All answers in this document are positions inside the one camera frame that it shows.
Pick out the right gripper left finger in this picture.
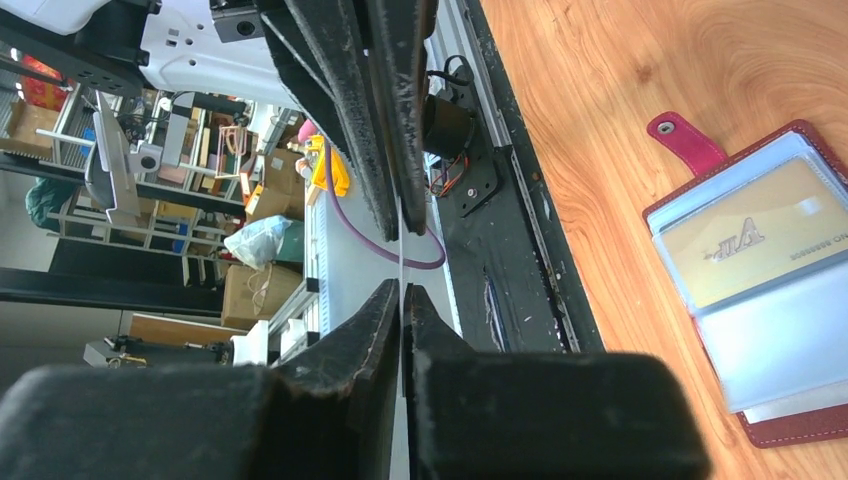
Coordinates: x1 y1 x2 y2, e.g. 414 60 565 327
1 280 401 479

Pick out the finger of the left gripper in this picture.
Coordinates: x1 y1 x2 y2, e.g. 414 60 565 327
254 1 399 241
367 0 438 235

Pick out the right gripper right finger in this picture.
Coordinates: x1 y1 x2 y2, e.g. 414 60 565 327
402 285 712 479

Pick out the red leather card holder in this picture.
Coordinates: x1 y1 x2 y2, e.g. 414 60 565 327
643 111 847 449

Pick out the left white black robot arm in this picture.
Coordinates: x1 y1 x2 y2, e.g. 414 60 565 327
1 0 437 241

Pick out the gold card in holder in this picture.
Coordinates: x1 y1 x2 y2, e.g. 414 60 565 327
655 155 847 309

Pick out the cardboard box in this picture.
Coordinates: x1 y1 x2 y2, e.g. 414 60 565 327
221 264 303 330

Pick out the clear plastic bag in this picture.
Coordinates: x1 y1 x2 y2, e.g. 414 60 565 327
224 215 292 271

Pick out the metal storage shelf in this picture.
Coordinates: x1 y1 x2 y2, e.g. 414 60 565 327
0 86 293 280

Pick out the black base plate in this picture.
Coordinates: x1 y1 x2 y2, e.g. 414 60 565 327
428 1 603 353

